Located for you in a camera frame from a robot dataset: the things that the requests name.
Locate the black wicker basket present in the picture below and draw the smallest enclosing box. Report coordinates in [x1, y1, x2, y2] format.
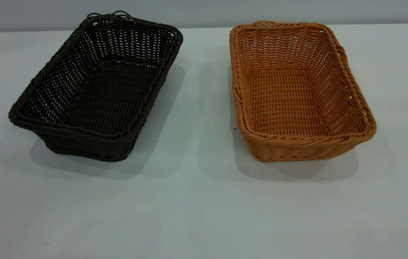
[8, 10, 184, 162]

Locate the orange wicker basket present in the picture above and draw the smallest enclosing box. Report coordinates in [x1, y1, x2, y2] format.
[229, 21, 377, 163]

